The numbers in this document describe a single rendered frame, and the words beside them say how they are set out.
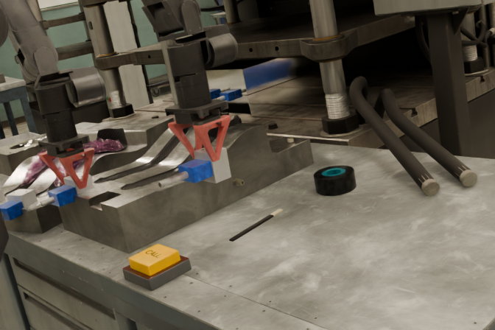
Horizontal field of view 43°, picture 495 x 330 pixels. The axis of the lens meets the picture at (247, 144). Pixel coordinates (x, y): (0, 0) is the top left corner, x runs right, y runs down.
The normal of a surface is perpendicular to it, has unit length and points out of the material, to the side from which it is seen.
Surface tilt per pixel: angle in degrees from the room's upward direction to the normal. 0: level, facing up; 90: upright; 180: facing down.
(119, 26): 90
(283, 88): 90
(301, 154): 90
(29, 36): 69
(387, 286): 0
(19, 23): 59
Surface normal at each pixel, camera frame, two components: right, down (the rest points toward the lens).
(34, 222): -0.50, 0.31
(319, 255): -0.18, -0.95
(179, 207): 0.66, 0.07
